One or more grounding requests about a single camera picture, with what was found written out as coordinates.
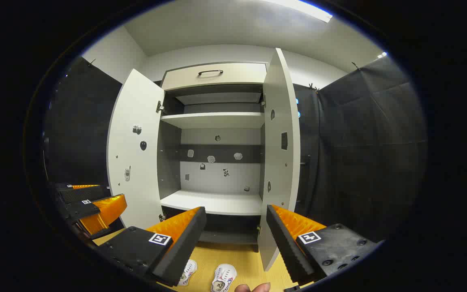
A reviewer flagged white shoe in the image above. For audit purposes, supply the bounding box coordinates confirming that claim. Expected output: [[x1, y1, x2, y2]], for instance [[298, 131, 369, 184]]
[[179, 260, 197, 286], [211, 264, 237, 292]]

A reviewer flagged black door handle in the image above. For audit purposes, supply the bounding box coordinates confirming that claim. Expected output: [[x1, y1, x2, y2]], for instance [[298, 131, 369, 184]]
[[300, 156, 312, 203]]

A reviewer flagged white shoe cabinet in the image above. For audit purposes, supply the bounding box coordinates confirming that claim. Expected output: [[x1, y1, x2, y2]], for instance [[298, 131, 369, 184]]
[[107, 48, 301, 271]]

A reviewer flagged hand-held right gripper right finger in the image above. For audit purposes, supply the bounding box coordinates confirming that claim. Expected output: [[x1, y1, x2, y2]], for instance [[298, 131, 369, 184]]
[[266, 204, 380, 286]]

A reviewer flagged white cabinet drawer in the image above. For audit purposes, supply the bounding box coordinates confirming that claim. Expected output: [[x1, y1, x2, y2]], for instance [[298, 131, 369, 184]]
[[161, 62, 267, 91]]

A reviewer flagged white cabinet door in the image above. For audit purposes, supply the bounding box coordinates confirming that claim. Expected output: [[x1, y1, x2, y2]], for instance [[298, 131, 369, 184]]
[[107, 68, 165, 230], [258, 48, 301, 271]]

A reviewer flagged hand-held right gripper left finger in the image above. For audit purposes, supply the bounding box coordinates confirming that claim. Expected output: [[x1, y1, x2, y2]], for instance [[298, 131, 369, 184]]
[[96, 206, 208, 288]]

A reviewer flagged black backdrop cloth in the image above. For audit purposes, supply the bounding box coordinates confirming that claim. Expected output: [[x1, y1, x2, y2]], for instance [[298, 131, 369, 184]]
[[43, 55, 426, 244]]

